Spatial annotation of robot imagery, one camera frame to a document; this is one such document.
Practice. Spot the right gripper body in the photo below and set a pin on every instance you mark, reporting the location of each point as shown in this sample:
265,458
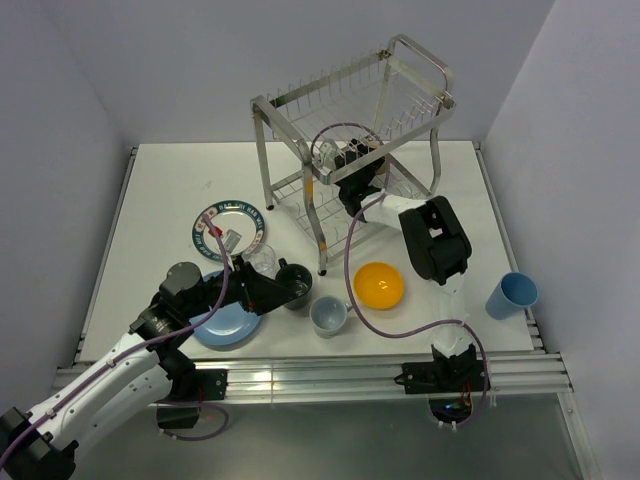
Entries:
342,194

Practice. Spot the clear drinking glass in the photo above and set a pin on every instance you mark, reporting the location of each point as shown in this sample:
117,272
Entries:
263,259

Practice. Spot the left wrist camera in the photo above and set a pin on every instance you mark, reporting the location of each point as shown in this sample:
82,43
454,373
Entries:
230,240

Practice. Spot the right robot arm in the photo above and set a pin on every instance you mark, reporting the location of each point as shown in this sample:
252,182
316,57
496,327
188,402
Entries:
439,251

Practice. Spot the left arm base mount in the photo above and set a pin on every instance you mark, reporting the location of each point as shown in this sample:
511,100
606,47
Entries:
190,402

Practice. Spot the orange bowl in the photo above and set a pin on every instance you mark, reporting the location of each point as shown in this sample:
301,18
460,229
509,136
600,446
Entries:
378,285

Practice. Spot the white plate green rim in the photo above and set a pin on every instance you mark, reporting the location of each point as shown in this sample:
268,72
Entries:
229,214

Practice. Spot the grey ceramic cup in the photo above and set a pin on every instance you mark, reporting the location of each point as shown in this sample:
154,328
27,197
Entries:
329,315

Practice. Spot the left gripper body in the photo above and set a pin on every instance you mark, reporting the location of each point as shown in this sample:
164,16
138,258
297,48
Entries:
210,297

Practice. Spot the brown and black bowl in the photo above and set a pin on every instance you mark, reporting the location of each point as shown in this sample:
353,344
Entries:
376,167

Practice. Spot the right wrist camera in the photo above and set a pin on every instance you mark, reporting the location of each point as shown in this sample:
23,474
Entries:
327,155

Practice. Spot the steel two-tier dish rack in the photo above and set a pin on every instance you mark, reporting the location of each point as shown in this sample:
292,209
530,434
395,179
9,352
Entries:
371,123

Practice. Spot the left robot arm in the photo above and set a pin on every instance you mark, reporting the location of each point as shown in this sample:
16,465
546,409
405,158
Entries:
145,365

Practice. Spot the blue plastic cup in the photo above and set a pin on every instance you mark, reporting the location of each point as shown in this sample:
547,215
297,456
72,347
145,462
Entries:
515,292

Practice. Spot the dark green mug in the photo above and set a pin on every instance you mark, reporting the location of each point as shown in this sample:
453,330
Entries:
298,279

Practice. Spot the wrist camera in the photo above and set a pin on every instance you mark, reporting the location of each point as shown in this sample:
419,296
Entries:
327,155
230,240

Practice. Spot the blue plate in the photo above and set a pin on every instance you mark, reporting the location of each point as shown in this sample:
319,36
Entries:
230,326

